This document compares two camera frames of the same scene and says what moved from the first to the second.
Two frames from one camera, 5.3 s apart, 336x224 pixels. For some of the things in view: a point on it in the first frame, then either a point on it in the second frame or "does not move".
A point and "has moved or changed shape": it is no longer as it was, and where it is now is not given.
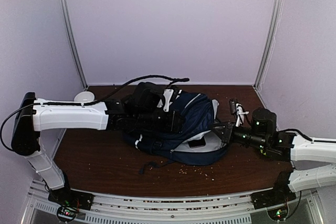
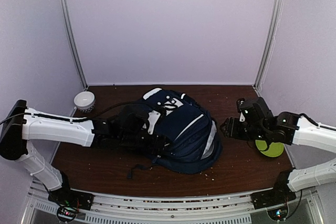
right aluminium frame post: x=273 y=29 does not move
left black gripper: x=171 y=124 to x=156 y=146
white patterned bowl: x=84 y=96 does not move
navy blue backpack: x=197 y=142 has moved or changed shape
